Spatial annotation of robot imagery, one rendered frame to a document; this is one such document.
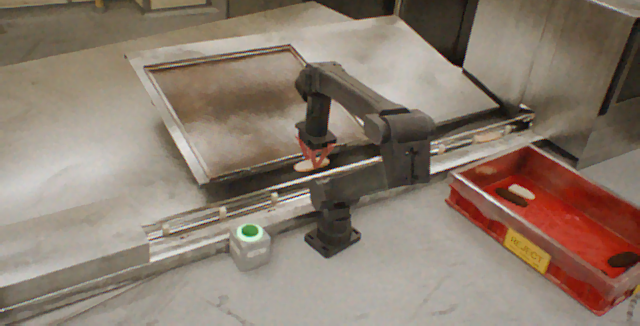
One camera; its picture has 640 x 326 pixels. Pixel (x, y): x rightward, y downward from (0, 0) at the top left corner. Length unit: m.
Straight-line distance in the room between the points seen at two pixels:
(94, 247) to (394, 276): 0.65
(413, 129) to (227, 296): 0.55
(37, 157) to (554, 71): 1.49
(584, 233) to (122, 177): 1.21
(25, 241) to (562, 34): 1.49
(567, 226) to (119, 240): 1.11
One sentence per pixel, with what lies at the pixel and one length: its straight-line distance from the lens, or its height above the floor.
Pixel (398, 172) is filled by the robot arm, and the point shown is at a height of 1.20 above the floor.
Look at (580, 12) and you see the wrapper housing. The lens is 1.88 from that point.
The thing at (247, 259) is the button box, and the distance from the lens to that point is 1.36.
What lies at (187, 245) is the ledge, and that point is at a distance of 1.39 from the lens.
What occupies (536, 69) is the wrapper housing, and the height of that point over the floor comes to 1.05.
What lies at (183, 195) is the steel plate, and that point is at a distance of 1.60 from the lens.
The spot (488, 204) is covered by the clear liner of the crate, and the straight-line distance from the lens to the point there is 1.55.
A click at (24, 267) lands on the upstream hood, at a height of 0.92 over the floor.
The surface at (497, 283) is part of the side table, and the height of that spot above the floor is 0.82.
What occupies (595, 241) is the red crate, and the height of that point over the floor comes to 0.82.
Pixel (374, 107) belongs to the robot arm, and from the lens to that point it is 1.11.
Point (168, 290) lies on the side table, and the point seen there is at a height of 0.82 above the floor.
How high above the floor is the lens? 1.79
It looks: 32 degrees down
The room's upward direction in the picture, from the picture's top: 6 degrees clockwise
